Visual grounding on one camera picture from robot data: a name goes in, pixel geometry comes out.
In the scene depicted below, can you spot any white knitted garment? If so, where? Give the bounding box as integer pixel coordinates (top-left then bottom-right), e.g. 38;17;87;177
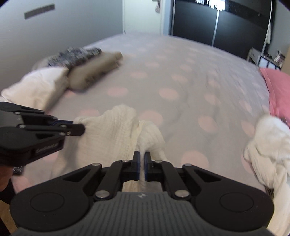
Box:
51;105;167;192

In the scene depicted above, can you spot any person's left hand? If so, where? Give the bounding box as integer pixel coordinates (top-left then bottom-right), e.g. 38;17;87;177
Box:
0;165;13;191

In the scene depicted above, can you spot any white folded cloth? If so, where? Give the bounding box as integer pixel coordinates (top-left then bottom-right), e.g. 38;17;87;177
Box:
1;66;69;111

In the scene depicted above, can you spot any beige folded fleece garment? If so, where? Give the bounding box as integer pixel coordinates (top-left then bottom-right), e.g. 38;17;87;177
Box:
67;52;123;91

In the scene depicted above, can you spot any dark floral folded garment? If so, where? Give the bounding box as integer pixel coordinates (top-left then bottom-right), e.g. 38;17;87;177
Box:
47;47;102;69

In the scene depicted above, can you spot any grey pink-dotted bed cover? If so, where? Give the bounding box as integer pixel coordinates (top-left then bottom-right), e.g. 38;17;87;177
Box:
11;31;275;193

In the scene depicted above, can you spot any crumpled white garment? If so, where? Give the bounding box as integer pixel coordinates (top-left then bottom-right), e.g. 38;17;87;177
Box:
244;115;289;235

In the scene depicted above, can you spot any white door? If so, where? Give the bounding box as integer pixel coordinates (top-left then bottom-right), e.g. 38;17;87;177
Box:
122;0;174;35

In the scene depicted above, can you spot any pink pillow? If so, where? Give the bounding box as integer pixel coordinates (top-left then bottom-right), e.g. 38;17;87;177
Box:
260;68;290;126

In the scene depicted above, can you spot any bedside shelf with items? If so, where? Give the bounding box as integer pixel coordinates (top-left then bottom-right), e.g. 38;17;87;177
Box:
246;48;286;70

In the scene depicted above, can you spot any black wardrobe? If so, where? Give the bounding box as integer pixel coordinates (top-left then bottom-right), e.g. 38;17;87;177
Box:
171;1;276;58

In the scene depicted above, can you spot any grey wall switch panel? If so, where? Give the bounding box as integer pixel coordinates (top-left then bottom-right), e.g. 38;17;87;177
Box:
24;3;55;20

